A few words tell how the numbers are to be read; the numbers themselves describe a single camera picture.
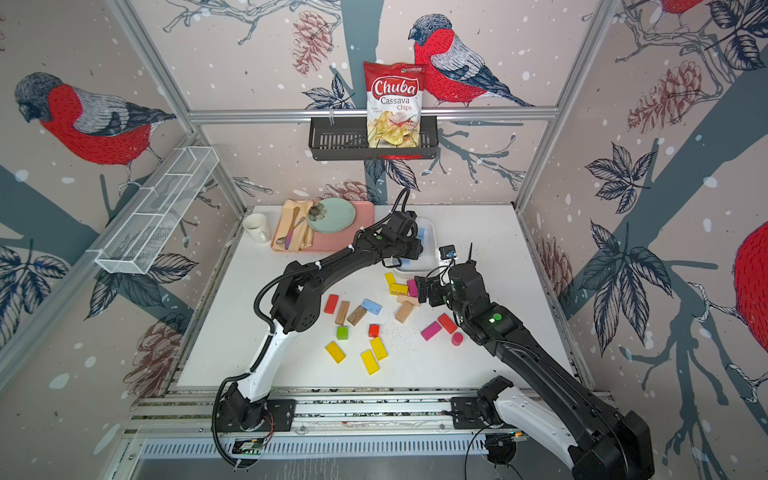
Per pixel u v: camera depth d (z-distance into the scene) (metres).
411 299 0.94
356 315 0.90
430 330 0.88
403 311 0.91
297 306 0.59
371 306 0.93
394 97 0.83
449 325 0.88
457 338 0.85
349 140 1.07
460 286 0.55
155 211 0.78
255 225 1.07
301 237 1.10
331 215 1.18
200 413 0.76
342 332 0.87
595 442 0.39
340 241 1.14
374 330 0.86
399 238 0.78
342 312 0.91
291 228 1.14
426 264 1.03
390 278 1.01
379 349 0.85
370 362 0.83
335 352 0.84
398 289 0.97
